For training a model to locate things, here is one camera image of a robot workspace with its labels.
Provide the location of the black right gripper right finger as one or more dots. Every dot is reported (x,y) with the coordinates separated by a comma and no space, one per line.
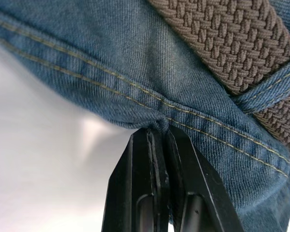
(195,191)

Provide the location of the blue denim shorts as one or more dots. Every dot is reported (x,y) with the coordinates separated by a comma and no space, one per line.
(135,72)

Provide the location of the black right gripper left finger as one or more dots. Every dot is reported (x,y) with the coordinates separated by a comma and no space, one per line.
(133,183)

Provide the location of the brown braided belt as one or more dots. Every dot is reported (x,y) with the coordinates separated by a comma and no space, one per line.
(234,46)

